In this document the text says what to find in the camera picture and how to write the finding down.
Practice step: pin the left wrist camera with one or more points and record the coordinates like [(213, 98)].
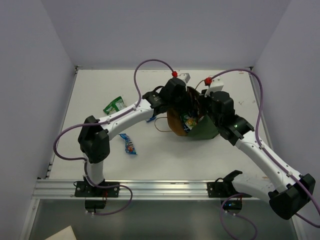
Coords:
[(184, 77)]

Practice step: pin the blue snack packet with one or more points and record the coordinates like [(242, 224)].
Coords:
[(151, 119)]

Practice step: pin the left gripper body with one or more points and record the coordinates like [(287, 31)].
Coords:
[(182, 100)]

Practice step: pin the green paper bag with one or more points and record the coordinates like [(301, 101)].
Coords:
[(204, 130)]

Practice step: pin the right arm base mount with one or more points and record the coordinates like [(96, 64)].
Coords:
[(224, 189)]

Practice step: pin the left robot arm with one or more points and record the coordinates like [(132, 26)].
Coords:
[(96, 134)]

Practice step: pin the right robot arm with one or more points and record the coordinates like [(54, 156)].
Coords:
[(285, 189)]

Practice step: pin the green yellow candy packet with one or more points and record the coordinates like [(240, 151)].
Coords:
[(189, 121)]

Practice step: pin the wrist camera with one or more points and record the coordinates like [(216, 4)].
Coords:
[(215, 84), (184, 77)]

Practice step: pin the green snack packet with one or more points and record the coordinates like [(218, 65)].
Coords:
[(115, 106)]

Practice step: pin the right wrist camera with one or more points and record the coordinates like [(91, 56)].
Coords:
[(215, 84)]

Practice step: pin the beige board corner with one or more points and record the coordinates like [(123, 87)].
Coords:
[(64, 234)]

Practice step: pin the aluminium mounting rail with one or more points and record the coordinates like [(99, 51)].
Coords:
[(152, 190)]

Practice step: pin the blue M&M's packet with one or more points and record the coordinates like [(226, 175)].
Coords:
[(128, 144)]

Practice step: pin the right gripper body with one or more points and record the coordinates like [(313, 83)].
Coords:
[(206, 104)]

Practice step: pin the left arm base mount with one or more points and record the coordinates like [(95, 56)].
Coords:
[(95, 197)]

